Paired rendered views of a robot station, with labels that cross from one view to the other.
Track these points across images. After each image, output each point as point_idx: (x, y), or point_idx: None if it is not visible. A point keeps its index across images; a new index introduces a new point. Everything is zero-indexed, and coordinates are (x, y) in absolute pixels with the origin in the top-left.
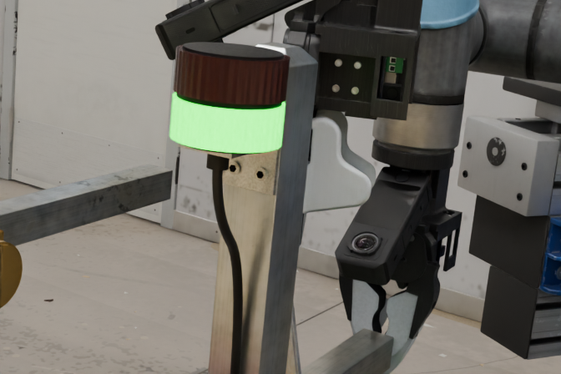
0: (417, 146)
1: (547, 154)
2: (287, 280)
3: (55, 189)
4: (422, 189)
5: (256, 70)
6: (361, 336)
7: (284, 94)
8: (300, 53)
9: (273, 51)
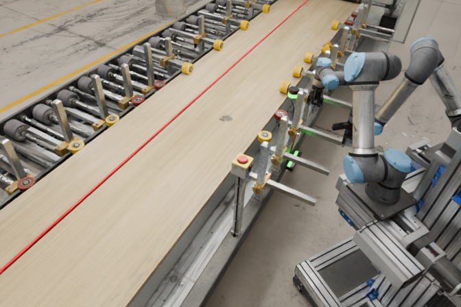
0: (348, 119)
1: (409, 150)
2: (298, 112)
3: (335, 99)
4: (346, 125)
5: (289, 90)
6: (339, 138)
7: (292, 94)
8: (301, 92)
9: (296, 90)
